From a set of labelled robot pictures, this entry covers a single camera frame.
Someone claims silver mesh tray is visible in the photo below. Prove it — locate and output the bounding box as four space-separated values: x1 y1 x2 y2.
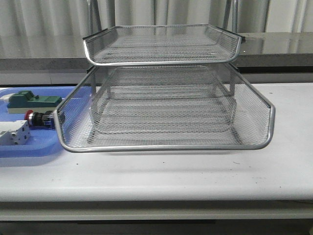
82 23 246 67
94 98 236 135
54 64 275 152

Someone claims red emergency stop button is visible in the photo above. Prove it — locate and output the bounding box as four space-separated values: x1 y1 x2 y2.
24 110 55 130

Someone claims blue plastic tray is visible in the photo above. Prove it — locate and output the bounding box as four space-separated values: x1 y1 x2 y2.
0 86 92 157

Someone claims grey back counter ledge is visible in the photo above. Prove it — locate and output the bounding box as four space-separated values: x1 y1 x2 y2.
0 32 313 73

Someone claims white circuit breaker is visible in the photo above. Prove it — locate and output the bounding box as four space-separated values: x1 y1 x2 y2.
0 120 30 145

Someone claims silver wire rack frame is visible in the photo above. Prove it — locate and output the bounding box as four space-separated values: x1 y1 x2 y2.
87 0 244 98

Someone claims green electrical switch block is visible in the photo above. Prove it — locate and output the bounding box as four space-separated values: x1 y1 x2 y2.
7 90 62 114

